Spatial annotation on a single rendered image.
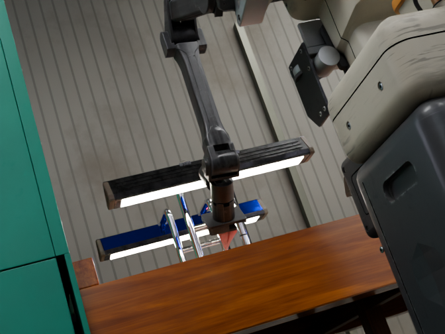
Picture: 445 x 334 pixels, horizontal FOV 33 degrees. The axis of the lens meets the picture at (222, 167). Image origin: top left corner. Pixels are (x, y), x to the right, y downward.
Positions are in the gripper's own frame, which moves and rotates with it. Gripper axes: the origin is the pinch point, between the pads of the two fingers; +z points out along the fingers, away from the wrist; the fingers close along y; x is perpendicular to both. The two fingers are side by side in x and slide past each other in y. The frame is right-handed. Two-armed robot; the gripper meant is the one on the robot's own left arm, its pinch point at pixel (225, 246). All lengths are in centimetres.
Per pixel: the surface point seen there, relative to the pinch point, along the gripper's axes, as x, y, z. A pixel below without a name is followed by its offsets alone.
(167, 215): -55, 1, 23
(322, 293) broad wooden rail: 28.0, -13.7, -0.7
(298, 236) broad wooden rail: 17.2, -12.6, -10.0
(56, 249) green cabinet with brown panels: 12.2, 42.6, -19.4
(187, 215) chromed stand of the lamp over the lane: -33.1, 0.3, 9.9
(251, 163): -24.7, -17.9, -7.9
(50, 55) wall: -243, 11, 27
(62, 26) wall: -255, 1, 16
